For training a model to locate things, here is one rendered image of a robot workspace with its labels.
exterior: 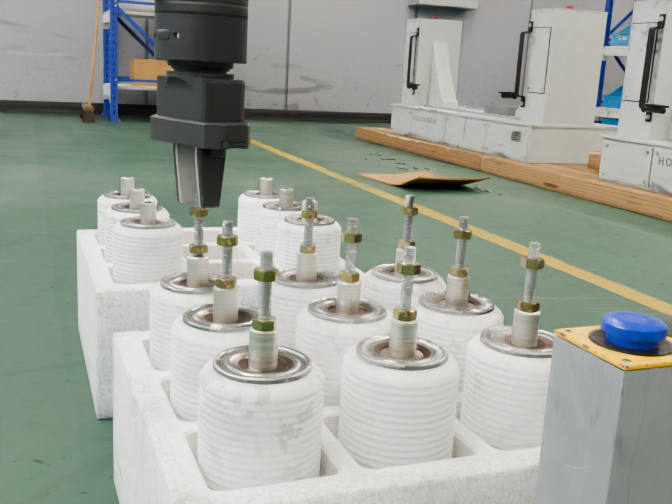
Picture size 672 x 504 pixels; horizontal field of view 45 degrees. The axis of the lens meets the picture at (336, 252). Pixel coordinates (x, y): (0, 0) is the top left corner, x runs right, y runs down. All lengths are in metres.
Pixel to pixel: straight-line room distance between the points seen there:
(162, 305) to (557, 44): 3.37
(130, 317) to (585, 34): 3.30
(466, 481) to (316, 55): 6.74
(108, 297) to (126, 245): 0.08
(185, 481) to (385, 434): 0.16
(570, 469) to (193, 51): 0.48
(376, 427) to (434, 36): 4.71
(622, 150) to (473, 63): 4.60
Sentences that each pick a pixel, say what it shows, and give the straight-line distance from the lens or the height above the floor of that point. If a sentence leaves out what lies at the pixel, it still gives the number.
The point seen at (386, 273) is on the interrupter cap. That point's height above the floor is 0.25.
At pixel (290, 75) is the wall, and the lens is 7.22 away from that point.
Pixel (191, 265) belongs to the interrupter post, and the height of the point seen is 0.27.
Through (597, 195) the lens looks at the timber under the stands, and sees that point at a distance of 3.45.
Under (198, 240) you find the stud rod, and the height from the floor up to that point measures 0.30.
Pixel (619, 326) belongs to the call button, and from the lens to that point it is 0.54.
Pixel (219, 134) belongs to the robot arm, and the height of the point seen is 0.41.
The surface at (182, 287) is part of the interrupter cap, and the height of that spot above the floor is 0.25.
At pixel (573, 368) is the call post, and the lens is 0.55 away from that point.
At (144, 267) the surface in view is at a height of 0.20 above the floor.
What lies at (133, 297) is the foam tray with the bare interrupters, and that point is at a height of 0.17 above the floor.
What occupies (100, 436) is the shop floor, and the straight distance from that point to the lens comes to 1.10.
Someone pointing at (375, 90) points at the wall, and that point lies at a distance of 7.50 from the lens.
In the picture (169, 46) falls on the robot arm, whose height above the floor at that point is 0.49.
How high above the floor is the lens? 0.48
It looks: 13 degrees down
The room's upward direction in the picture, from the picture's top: 3 degrees clockwise
